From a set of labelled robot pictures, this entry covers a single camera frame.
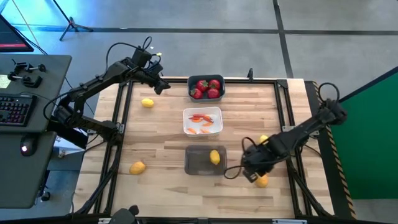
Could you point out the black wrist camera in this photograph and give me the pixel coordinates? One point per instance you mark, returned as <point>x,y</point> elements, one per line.
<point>258,160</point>
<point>141,57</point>

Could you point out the grey translucent plastic basket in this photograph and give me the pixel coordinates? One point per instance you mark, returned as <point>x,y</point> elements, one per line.
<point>196,161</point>

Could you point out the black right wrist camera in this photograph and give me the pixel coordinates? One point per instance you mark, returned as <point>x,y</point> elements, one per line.
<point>258,160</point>

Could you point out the person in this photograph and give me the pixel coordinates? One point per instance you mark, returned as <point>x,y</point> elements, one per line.
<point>122,216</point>

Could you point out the pale yellow paper note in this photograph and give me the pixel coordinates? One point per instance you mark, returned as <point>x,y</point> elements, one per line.
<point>3,81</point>

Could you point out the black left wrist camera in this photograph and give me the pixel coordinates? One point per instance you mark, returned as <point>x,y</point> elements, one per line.
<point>141,57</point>

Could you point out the dark grey desk top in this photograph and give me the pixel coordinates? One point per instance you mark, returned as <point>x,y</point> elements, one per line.
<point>46,77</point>
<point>18,180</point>

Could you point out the black keyboard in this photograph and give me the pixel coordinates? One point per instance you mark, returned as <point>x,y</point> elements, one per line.
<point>15,109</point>

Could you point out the white plastic basket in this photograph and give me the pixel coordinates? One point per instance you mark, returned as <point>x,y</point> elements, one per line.
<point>214,129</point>

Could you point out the black computer monitor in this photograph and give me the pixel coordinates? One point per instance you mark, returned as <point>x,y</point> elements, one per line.
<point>12,37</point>

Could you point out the blue-grey plastic basket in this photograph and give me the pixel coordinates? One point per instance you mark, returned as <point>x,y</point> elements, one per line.
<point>222,90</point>

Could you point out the yellow lemon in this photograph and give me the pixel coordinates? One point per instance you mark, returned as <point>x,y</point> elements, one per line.
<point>214,157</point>
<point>263,137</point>
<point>147,103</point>

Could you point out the white paper sheets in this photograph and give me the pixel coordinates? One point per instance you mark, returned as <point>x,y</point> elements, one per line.
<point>68,146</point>

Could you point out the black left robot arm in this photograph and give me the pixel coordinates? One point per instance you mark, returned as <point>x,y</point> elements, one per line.
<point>93,84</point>

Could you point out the black metal clamp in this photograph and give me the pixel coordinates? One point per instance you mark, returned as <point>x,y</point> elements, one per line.
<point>31,81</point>
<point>21,66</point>

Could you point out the black yellow hazard strip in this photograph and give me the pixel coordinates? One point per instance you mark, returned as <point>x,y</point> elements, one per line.
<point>338,161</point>

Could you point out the grey metal mounting bracket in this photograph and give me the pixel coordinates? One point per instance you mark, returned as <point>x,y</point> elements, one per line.
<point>120,127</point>

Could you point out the black aluminium table frame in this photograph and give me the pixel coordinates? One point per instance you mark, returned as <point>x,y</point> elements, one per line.
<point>126,124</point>

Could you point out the black caster wheel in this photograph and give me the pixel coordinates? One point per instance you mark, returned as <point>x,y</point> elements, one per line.
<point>45,196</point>

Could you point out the green floor panel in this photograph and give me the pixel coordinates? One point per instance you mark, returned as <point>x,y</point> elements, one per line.
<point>367,140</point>

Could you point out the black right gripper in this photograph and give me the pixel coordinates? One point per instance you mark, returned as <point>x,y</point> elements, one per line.
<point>248,165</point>

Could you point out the black tripod stand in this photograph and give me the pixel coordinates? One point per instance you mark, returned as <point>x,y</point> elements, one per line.
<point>72,25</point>

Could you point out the silver metal bracket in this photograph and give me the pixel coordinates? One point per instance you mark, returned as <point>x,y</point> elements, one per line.
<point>104,221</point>
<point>289,221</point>

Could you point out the black table clamp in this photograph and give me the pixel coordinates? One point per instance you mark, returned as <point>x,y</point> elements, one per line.
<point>250,74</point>

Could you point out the red strawberry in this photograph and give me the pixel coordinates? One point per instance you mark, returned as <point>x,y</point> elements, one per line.
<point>202,85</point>
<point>197,94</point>
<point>214,83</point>
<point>213,93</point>

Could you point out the black computer mouse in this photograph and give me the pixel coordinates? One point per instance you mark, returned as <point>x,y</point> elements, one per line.
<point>28,147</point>

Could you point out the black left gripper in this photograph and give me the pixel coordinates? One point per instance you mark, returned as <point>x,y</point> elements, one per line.
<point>150,73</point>

